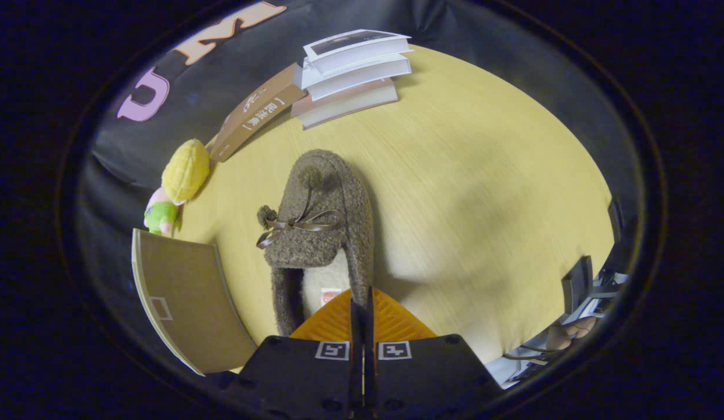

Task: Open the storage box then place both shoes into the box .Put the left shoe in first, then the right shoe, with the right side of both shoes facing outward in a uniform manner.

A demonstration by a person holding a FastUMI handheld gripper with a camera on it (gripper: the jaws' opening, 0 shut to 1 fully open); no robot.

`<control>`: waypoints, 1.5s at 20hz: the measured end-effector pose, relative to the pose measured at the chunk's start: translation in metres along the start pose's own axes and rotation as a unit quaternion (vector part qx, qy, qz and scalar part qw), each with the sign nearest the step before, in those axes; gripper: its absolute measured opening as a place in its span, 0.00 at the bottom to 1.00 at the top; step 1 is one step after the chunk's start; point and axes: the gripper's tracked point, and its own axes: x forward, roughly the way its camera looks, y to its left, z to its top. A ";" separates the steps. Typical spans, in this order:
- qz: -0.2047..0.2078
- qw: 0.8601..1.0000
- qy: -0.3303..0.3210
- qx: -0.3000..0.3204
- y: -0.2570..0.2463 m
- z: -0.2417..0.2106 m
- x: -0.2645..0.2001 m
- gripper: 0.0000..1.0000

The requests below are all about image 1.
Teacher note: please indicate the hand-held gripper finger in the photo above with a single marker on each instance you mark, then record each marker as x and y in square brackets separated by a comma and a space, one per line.
[356, 332]
[369, 332]

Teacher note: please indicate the brown fuzzy shoe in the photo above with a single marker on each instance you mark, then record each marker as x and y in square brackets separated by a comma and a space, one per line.
[326, 186]

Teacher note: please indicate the beige fabric storage box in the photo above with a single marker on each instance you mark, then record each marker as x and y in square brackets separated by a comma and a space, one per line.
[186, 291]

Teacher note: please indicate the pink and green plush toy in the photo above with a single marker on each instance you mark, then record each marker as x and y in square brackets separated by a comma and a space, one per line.
[161, 216]

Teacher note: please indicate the pinkish brown book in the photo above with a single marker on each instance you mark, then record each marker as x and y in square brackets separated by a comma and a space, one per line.
[350, 102]

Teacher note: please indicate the yellow plush ball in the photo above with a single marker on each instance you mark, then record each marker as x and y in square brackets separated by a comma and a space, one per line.
[185, 169]

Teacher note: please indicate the plain white book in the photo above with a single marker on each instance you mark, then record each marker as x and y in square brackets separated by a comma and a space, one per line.
[362, 76]

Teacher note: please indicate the black backdrop cloth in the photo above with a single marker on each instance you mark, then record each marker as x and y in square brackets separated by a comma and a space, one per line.
[221, 87]

